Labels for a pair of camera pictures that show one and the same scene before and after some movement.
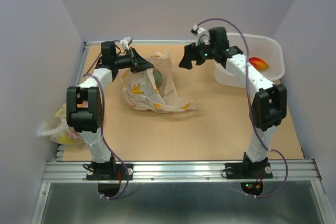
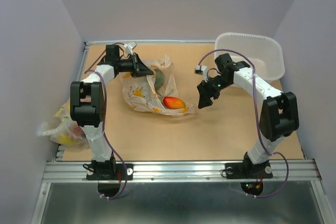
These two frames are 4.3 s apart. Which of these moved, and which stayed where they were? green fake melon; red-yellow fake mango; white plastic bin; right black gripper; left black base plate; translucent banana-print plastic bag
Moved: right black gripper; red-yellow fake mango
Stayed: white plastic bin; left black base plate; translucent banana-print plastic bag; green fake melon
